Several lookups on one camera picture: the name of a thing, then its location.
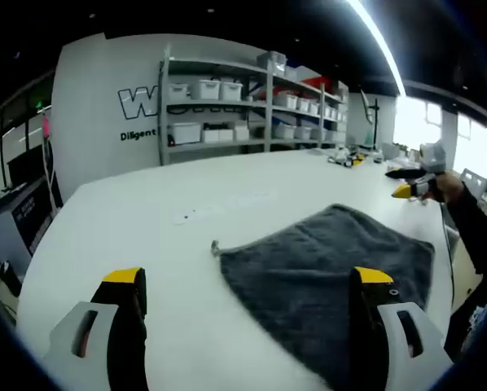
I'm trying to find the grey towel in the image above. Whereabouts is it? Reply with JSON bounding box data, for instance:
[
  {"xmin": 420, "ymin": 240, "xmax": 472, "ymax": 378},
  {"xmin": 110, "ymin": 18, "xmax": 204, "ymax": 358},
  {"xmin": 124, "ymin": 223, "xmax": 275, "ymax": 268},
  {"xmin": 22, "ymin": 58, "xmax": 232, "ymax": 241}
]
[{"xmin": 209, "ymin": 203, "xmax": 437, "ymax": 391}]

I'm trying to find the person's right hand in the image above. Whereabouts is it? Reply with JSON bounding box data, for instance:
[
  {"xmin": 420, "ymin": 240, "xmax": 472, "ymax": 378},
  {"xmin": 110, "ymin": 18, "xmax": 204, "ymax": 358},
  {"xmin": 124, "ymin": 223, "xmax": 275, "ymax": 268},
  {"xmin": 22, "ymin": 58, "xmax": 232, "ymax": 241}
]
[{"xmin": 424, "ymin": 171, "xmax": 467, "ymax": 204}]

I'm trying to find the white chair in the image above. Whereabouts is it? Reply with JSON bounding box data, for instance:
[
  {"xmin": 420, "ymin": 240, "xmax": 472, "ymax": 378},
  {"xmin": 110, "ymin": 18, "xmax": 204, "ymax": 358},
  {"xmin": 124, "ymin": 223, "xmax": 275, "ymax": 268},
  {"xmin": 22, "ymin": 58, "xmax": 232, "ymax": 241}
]
[{"xmin": 458, "ymin": 168, "xmax": 487, "ymax": 197}]

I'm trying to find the black stand pole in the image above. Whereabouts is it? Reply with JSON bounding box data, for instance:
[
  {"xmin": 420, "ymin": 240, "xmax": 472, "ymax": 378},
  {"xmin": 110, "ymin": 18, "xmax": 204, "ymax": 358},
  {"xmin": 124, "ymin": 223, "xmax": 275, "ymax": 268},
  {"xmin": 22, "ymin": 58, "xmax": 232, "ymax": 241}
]
[{"xmin": 359, "ymin": 89, "xmax": 382, "ymax": 151}]

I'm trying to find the pile of spare gripper parts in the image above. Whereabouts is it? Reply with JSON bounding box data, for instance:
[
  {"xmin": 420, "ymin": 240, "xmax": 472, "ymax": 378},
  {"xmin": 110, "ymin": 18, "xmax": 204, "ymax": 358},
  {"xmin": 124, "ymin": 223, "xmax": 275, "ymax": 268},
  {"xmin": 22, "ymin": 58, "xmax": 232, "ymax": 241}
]
[{"xmin": 327, "ymin": 146, "xmax": 367, "ymax": 168}]

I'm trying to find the grey metal shelf unit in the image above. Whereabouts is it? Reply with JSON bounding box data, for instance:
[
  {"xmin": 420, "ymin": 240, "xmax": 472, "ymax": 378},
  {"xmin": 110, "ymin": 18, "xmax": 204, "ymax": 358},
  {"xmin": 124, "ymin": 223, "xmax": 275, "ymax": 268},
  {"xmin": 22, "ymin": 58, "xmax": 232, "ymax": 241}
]
[{"xmin": 157, "ymin": 43, "xmax": 350, "ymax": 166}]

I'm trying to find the grey office desk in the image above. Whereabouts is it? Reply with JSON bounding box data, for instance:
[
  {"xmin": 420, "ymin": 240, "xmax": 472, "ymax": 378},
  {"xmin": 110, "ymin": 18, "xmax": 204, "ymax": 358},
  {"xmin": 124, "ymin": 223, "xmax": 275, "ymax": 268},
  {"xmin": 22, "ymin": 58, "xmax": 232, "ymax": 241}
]
[{"xmin": 0, "ymin": 178, "xmax": 62, "ymax": 268}]

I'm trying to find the white tripod stand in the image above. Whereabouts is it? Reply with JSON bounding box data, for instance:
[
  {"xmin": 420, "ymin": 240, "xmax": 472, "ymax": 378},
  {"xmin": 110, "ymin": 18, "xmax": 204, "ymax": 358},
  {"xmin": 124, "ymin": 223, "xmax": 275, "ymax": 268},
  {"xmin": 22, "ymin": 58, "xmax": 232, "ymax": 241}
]
[{"xmin": 42, "ymin": 116, "xmax": 64, "ymax": 213}]

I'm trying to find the small black monitor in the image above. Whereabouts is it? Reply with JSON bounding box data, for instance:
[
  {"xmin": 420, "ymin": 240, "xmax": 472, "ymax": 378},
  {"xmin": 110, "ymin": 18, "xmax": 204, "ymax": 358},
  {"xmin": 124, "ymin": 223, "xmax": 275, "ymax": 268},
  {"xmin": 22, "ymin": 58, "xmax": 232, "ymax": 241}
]
[{"xmin": 6, "ymin": 144, "xmax": 46, "ymax": 189}]

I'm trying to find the row of white storage bins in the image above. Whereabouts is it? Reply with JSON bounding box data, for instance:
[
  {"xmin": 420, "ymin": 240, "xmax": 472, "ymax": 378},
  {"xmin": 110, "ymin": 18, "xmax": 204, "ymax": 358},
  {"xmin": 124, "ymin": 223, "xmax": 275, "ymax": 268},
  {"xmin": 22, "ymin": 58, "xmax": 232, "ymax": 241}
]
[{"xmin": 168, "ymin": 51, "xmax": 349, "ymax": 144}]

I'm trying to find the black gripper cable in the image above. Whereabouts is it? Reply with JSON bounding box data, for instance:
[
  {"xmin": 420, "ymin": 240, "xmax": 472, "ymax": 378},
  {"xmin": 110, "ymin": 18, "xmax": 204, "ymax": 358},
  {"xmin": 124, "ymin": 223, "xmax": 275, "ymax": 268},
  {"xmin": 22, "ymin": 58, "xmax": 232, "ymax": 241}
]
[{"xmin": 439, "ymin": 202, "xmax": 459, "ymax": 313}]

